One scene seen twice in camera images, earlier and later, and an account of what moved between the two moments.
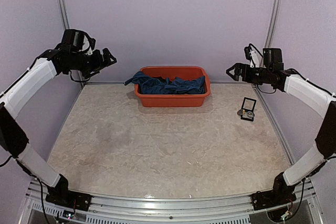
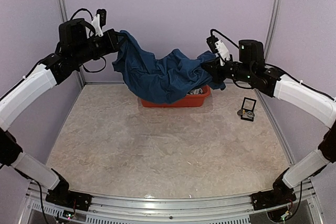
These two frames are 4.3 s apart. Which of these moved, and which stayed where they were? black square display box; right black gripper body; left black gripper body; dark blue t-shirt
Moved: dark blue t-shirt; right black gripper body; left black gripper body
Stayed: black square display box
